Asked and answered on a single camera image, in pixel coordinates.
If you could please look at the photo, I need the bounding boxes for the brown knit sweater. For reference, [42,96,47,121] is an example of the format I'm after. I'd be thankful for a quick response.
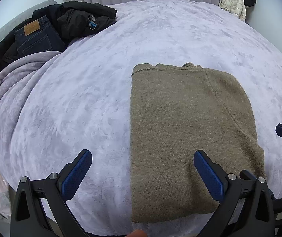
[130,63,265,223]

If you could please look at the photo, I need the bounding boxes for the person's left hand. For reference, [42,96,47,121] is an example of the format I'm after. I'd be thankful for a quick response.
[125,229,148,237]

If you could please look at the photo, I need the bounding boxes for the lavender fleece bed blanket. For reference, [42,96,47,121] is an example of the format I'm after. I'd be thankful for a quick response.
[0,0,282,236]

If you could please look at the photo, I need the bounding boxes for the cream puffer jacket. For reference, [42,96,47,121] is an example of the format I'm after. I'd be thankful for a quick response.
[218,0,246,22]

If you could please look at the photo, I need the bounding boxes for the dark blue jeans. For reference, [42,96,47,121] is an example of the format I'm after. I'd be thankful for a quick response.
[14,16,65,57]

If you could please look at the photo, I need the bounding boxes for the black jacket pile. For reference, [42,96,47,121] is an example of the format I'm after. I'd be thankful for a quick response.
[0,1,117,72]

